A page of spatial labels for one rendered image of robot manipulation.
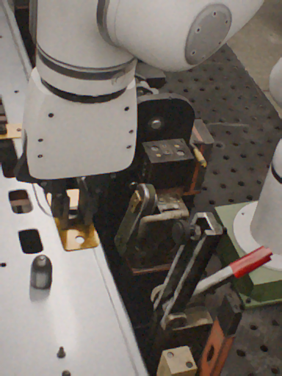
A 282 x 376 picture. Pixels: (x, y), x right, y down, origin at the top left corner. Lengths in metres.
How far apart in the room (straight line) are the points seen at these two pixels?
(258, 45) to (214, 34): 3.25
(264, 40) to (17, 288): 3.01
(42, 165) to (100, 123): 0.07
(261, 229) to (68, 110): 0.83
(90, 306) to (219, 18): 0.55
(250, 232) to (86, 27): 0.94
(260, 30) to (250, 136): 2.12
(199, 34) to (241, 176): 1.21
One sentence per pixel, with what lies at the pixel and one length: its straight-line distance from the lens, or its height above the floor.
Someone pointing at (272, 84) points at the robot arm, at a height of 1.15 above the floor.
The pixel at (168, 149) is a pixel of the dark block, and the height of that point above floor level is 1.12.
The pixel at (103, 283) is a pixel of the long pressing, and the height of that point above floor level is 1.00.
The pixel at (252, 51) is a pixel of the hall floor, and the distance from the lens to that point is 3.65.
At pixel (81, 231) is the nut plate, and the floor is 1.25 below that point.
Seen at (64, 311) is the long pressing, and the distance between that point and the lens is 0.92.
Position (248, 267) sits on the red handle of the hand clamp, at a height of 1.13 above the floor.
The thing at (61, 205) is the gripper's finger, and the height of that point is 1.28.
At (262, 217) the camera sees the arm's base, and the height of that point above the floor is 0.86.
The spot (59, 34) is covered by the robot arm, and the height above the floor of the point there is 1.48.
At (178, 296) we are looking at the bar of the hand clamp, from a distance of 0.82.
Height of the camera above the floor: 1.74
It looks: 42 degrees down
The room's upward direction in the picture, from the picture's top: 10 degrees clockwise
